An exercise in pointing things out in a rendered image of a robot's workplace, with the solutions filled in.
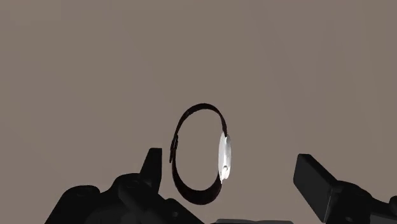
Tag silver wristwatch with dark strap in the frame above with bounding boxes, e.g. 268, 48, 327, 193
169, 103, 232, 206

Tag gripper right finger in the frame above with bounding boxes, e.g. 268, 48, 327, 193
293, 153, 397, 224

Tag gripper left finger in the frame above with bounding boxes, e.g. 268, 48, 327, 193
45, 147, 205, 224

